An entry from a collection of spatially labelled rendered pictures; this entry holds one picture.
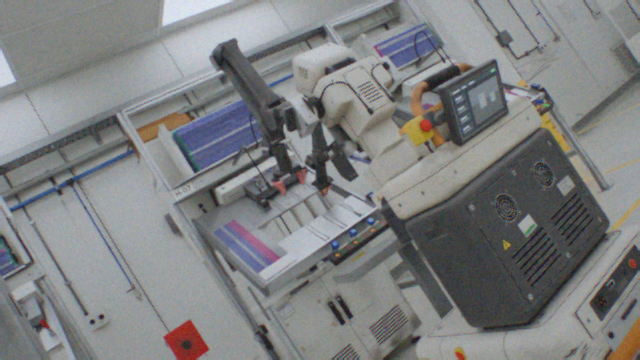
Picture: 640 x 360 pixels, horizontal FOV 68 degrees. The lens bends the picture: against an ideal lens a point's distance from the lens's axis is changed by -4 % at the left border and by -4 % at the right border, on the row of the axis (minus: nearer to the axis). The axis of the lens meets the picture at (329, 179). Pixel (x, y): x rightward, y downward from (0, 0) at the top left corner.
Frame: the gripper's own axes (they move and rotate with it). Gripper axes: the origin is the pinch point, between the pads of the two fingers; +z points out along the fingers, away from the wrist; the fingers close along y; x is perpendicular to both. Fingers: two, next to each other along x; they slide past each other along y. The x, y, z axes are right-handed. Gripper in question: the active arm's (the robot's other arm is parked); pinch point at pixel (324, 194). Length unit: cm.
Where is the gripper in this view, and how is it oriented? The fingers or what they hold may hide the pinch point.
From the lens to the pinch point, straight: 257.9
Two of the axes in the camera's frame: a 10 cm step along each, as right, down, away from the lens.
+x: 6.5, 4.2, -6.4
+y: -7.6, 4.5, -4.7
